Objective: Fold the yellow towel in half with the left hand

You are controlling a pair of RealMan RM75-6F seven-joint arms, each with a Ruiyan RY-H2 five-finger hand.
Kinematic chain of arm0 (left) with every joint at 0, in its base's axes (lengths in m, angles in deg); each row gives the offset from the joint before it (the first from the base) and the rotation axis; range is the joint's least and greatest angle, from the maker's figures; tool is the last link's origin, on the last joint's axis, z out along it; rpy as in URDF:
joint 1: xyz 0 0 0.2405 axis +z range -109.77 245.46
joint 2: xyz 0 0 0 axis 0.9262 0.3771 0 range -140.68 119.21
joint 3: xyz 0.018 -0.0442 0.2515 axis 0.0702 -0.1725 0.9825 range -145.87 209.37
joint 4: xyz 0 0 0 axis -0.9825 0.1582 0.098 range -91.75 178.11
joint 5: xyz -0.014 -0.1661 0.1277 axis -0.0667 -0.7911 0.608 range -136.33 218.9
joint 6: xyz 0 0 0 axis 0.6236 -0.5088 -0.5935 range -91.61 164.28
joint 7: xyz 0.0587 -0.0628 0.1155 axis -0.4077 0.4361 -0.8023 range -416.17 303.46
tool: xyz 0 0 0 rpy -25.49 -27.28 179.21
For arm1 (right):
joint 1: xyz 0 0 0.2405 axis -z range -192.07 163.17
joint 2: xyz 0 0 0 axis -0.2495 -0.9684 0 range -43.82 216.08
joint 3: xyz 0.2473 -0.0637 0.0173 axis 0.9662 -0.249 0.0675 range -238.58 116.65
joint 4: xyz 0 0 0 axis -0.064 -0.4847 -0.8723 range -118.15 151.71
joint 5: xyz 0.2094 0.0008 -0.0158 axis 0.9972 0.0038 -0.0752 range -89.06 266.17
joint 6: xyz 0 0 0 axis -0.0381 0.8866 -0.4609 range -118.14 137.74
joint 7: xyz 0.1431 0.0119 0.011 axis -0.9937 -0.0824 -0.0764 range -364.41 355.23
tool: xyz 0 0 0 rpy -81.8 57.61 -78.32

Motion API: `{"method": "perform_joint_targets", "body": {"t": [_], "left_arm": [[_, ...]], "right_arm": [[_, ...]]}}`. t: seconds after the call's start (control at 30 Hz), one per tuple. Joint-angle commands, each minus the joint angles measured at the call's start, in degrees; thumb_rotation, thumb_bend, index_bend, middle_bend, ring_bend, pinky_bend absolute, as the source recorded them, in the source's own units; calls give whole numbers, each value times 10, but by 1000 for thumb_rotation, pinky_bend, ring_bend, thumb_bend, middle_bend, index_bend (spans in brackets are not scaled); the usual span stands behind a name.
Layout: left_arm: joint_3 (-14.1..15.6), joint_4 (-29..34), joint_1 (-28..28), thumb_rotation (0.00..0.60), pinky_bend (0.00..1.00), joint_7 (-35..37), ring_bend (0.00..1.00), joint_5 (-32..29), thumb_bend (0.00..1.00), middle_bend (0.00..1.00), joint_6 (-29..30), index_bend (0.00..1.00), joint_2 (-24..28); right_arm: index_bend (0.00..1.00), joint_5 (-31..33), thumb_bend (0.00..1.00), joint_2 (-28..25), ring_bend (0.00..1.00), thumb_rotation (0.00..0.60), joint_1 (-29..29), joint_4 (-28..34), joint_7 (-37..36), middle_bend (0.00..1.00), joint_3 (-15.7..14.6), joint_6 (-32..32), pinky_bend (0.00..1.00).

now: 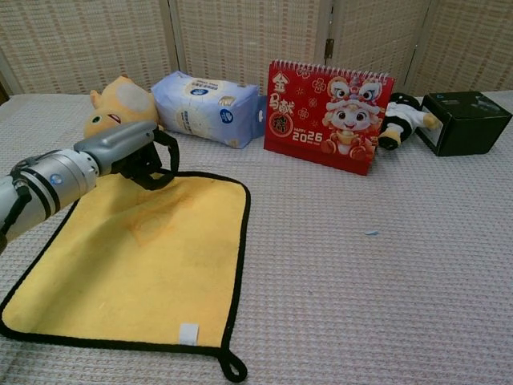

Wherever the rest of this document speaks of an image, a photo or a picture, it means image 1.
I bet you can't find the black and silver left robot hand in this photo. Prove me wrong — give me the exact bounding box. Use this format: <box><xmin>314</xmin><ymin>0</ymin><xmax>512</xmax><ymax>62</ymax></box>
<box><xmin>73</xmin><ymin>120</ymin><xmax>180</xmax><ymax>192</ymax></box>

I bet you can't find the yellow cloth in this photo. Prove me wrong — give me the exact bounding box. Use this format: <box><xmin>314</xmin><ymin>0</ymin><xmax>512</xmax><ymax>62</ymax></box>
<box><xmin>0</xmin><ymin>171</ymin><xmax>252</xmax><ymax>383</ymax></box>

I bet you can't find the yellow plush toy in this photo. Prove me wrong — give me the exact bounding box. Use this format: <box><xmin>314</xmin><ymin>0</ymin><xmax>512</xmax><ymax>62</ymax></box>
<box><xmin>83</xmin><ymin>75</ymin><xmax>165</xmax><ymax>140</ymax></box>

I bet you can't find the blue tissue pack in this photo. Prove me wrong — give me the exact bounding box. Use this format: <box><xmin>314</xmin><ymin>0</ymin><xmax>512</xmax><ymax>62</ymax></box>
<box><xmin>151</xmin><ymin>71</ymin><xmax>265</xmax><ymax>150</ymax></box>

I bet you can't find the woven beige folding screen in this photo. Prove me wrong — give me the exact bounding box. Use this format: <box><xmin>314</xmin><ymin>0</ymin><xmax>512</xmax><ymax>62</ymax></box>
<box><xmin>0</xmin><ymin>0</ymin><xmax>513</xmax><ymax>98</ymax></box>

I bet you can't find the red 2026 desk calendar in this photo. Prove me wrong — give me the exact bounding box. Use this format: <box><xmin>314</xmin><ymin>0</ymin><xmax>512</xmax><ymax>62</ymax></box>
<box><xmin>263</xmin><ymin>59</ymin><xmax>396</xmax><ymax>176</ymax></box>

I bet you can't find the pale pink waffle tablecloth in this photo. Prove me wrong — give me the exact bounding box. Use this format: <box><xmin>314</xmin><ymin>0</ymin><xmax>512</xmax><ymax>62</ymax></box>
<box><xmin>0</xmin><ymin>91</ymin><xmax>513</xmax><ymax>385</ymax></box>

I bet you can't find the black and white plush toy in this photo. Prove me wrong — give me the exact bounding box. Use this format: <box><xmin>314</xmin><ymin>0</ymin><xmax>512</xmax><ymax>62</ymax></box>
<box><xmin>377</xmin><ymin>91</ymin><xmax>440</xmax><ymax>152</ymax></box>

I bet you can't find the black cardboard box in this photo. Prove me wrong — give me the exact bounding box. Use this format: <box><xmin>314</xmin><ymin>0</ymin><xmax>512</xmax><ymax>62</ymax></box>
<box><xmin>416</xmin><ymin>91</ymin><xmax>513</xmax><ymax>157</ymax></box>

